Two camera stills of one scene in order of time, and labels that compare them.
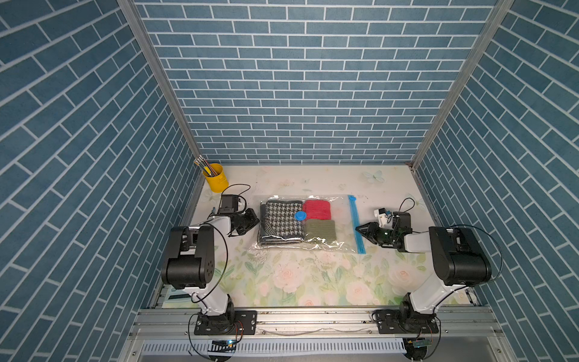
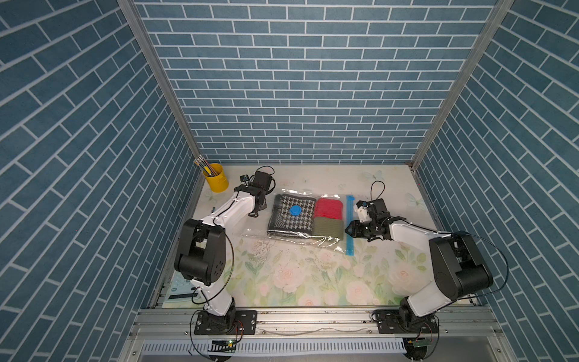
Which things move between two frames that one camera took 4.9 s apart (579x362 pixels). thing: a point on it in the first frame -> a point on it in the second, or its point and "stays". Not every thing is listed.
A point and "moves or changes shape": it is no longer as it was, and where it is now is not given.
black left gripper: x=252 y=219 -> x=264 y=203
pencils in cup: x=200 y=161 stays
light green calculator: x=179 y=299 stays
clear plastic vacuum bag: x=307 y=222 moves or changes shape
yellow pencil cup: x=218 y=183 stays
